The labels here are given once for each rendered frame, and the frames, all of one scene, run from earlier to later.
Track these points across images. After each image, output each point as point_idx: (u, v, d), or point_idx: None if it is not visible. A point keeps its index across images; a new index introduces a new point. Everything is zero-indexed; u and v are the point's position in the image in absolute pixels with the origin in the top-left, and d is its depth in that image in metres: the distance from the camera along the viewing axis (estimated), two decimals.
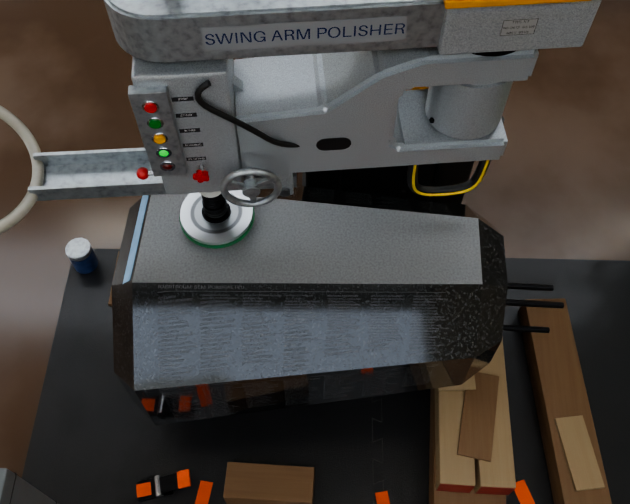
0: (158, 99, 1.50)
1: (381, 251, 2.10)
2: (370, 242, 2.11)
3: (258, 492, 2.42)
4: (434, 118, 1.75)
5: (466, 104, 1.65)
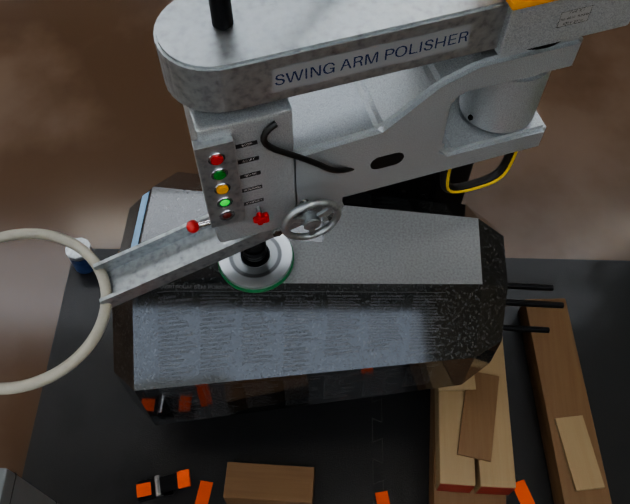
0: (225, 149, 1.44)
1: (381, 251, 2.10)
2: (370, 242, 2.11)
3: (258, 492, 2.42)
4: (473, 115, 1.76)
5: (509, 98, 1.66)
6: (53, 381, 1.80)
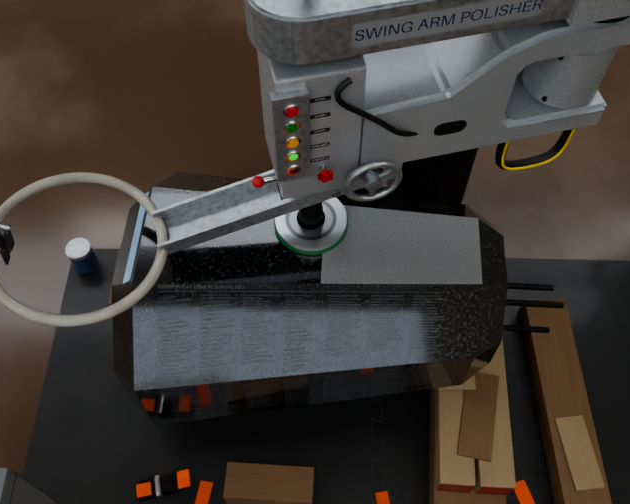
0: (300, 102, 1.50)
1: (381, 251, 2.10)
2: (370, 242, 2.11)
3: (258, 492, 2.42)
4: (547, 96, 1.79)
5: (588, 72, 1.70)
6: (108, 318, 1.85)
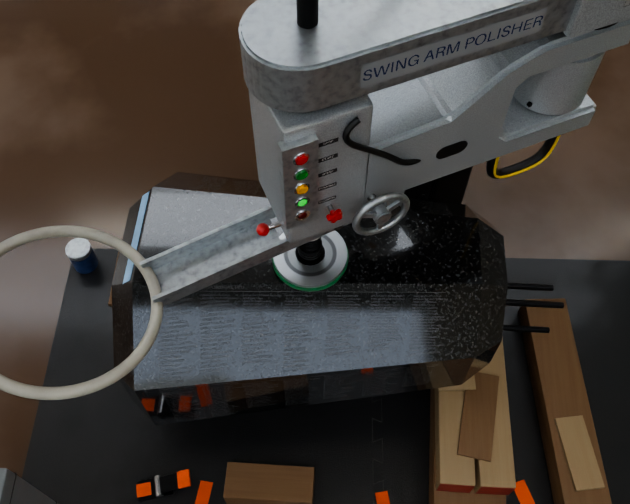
0: (309, 149, 1.44)
1: (381, 251, 2.10)
2: (370, 242, 2.11)
3: (258, 492, 2.42)
4: (532, 101, 1.78)
5: (572, 79, 1.69)
6: (112, 383, 1.69)
